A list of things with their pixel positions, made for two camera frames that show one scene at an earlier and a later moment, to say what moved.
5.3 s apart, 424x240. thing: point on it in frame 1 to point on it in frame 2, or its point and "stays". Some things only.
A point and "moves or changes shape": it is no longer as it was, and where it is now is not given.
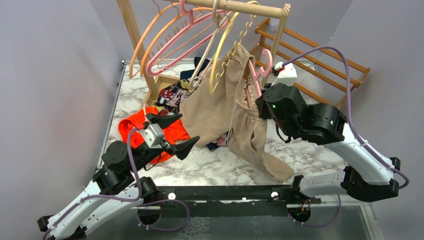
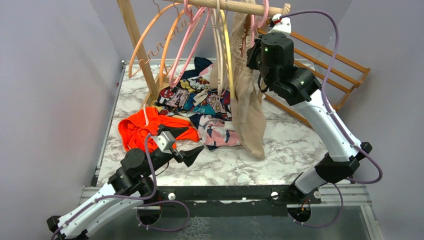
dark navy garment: (186, 74) stays
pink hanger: (256, 77) to (254, 25)
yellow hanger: (218, 50) to (229, 51)
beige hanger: (219, 20) to (217, 38)
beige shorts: (224, 104) moves or changes shape
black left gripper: (181, 149) to (189, 155)
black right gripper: (263, 111) to (252, 52)
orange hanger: (176, 19) to (167, 41)
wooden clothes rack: (152, 81) stays
